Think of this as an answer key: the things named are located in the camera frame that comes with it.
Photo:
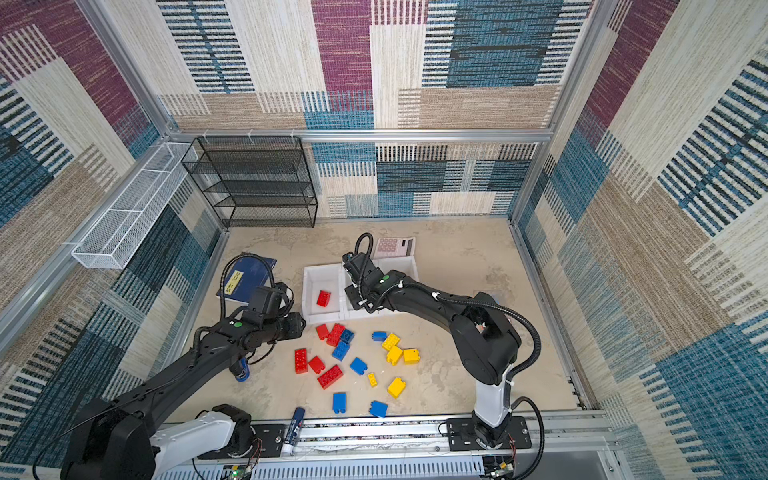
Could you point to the blue glue stick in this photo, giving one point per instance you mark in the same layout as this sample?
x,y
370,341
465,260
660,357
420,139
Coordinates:
x,y
291,438

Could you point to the left white plastic bin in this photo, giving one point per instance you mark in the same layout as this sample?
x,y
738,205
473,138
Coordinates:
x,y
322,277

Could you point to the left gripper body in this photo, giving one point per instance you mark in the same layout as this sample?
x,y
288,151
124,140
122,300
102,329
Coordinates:
x,y
287,327

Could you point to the blue lego centre brick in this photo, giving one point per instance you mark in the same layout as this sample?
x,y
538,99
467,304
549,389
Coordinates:
x,y
359,366

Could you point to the small blue lego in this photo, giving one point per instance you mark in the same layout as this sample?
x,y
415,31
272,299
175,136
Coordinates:
x,y
379,336

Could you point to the middle white plastic bin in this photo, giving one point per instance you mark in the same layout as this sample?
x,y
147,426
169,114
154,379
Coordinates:
x,y
351,308

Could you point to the red lego square brick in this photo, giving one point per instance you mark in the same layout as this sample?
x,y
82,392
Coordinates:
x,y
322,331

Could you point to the blue tape roll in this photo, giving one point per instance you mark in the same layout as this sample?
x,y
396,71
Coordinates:
x,y
241,370

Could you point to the yellow lego front brick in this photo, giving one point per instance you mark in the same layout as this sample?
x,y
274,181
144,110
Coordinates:
x,y
396,387

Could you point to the pink calculator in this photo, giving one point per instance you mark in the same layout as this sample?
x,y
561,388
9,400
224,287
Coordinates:
x,y
387,247

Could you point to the white wire mesh basket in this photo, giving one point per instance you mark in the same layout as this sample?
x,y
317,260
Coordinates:
x,y
114,239

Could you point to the red lego small brick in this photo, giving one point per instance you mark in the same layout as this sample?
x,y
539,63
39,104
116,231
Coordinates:
x,y
317,365

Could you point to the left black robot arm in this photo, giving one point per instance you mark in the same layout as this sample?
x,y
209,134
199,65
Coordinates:
x,y
123,439

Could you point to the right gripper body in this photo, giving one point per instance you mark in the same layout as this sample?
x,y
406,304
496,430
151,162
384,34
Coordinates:
x,y
358,295

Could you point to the yellow lego stud brick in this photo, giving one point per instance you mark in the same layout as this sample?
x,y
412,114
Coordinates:
x,y
394,355

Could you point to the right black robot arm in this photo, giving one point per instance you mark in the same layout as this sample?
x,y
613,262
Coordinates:
x,y
494,342

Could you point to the blue lego hollow brick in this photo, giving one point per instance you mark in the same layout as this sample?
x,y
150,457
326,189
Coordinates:
x,y
347,336

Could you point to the red lego low brick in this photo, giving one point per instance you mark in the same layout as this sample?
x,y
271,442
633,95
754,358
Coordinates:
x,y
330,376

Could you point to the red lego eight-stud brick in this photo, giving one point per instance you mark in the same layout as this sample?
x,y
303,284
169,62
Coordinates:
x,y
335,335

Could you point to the blue book yellow label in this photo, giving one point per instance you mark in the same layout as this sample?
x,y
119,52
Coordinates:
x,y
243,278

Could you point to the red lego long brick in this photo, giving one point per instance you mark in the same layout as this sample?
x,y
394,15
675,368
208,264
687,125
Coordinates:
x,y
301,361

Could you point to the blue lego eight-stud brick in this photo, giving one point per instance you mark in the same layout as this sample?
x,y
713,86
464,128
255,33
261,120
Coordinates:
x,y
341,350

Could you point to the black mesh shelf rack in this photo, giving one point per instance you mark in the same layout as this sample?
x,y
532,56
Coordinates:
x,y
254,181

